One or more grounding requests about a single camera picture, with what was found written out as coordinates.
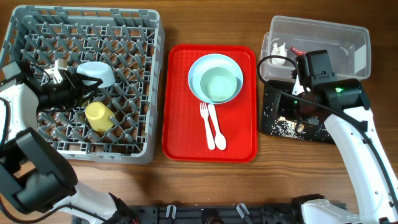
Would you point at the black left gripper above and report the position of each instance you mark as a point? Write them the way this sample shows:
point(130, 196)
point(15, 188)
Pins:
point(78, 89)

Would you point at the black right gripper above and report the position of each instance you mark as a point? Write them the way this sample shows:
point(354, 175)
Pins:
point(313, 120)

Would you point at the small light blue saucer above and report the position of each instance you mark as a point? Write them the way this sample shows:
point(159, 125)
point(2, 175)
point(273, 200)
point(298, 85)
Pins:
point(99, 70)

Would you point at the yellow plastic cup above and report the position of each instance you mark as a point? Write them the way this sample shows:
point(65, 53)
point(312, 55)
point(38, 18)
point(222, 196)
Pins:
point(99, 116)

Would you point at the rice and food scraps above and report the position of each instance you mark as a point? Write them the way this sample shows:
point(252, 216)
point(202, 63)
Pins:
point(289, 127)

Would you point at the red snack wrapper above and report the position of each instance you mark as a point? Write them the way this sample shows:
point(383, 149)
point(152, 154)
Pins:
point(297, 51)

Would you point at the white tissue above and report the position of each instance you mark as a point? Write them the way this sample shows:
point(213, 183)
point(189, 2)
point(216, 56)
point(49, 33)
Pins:
point(278, 50)

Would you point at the light green bowl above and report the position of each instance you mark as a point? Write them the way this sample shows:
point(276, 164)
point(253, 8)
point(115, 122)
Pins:
point(218, 84)

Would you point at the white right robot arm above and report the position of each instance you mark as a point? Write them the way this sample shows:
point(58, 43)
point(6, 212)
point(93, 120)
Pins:
point(345, 111)

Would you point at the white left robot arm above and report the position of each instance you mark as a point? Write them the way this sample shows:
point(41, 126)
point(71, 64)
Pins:
point(34, 176)

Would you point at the black plastic food-waste tray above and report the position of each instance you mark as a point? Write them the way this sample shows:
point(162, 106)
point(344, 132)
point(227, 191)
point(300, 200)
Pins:
point(273, 105)

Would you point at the grey plastic dishwasher rack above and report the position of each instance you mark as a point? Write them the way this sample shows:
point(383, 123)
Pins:
point(130, 41)

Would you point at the clear plastic waste bin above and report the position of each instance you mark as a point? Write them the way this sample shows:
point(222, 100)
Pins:
point(348, 47)

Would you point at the white plastic spoon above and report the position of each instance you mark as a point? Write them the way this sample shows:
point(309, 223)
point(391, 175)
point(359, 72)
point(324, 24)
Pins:
point(220, 140)

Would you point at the large light blue plate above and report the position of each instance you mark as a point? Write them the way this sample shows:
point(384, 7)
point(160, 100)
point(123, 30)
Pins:
point(206, 62)

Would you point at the red plastic serving tray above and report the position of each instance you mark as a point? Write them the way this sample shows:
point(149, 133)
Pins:
point(183, 134)

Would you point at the white plastic fork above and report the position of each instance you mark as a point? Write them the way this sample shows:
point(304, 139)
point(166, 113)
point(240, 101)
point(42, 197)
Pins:
point(209, 137)

